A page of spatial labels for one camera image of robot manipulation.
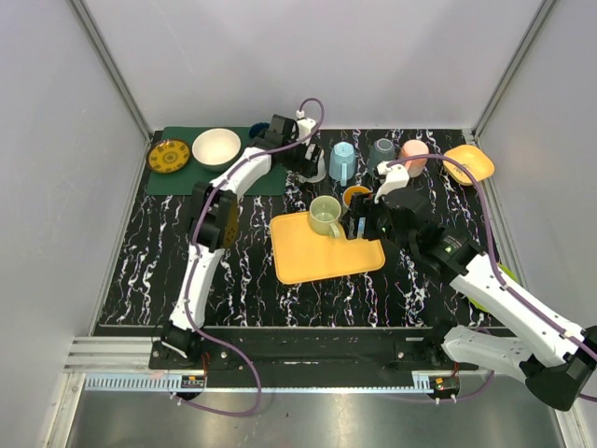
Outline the lime green bowl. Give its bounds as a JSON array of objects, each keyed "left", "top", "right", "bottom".
[{"left": 468, "top": 263, "right": 519, "bottom": 309}]

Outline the dark blue mug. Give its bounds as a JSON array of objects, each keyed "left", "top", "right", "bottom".
[{"left": 248, "top": 122, "right": 269, "bottom": 139}]

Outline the yellow patterned plate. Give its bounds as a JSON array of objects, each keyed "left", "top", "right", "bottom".
[{"left": 146, "top": 139, "right": 190, "bottom": 175}]

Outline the pink mug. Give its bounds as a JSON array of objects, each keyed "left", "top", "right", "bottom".
[{"left": 398, "top": 139, "right": 429, "bottom": 178}]

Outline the light blue mug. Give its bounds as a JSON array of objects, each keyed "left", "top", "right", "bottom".
[{"left": 328, "top": 142, "right": 355, "bottom": 187}]

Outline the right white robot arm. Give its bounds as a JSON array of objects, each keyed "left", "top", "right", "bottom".
[{"left": 341, "top": 188, "right": 596, "bottom": 411}]

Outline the white ceramic bowl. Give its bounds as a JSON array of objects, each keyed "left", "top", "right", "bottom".
[{"left": 191, "top": 128, "right": 242, "bottom": 173}]

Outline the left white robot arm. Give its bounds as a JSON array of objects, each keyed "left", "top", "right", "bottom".
[{"left": 160, "top": 109, "right": 324, "bottom": 370}]

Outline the blue butterfly mug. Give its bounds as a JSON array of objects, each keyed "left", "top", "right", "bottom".
[{"left": 340, "top": 186, "right": 371, "bottom": 230}]

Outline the yellow square bowl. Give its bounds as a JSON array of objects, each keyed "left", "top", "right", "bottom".
[{"left": 443, "top": 145, "right": 495, "bottom": 186}]

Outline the light green mug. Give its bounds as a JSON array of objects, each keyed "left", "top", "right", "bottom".
[{"left": 309, "top": 195, "right": 342, "bottom": 239}]

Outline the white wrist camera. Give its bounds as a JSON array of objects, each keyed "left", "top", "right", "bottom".
[
  {"left": 374, "top": 161, "right": 410, "bottom": 203},
  {"left": 296, "top": 110, "right": 317, "bottom": 145}
]

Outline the white grey mug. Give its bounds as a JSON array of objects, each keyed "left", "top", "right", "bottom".
[{"left": 298, "top": 156, "right": 326, "bottom": 184}]

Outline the dark grey mug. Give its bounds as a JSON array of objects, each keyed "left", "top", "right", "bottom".
[{"left": 368, "top": 138, "right": 396, "bottom": 177}]

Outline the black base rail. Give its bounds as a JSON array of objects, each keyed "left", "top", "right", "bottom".
[{"left": 148, "top": 327, "right": 474, "bottom": 372}]

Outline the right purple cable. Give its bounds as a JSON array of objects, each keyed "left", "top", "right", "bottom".
[{"left": 386, "top": 154, "right": 597, "bottom": 406}]

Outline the orange plastic tray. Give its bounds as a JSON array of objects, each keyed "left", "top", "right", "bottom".
[{"left": 271, "top": 212, "right": 385, "bottom": 285}]

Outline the dark green mat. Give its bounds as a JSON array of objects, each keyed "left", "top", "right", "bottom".
[{"left": 146, "top": 126, "right": 287, "bottom": 196}]

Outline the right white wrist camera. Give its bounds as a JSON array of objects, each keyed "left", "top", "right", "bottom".
[{"left": 374, "top": 161, "right": 410, "bottom": 203}]

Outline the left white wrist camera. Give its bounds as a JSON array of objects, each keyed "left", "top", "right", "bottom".
[{"left": 296, "top": 110, "right": 317, "bottom": 145}]

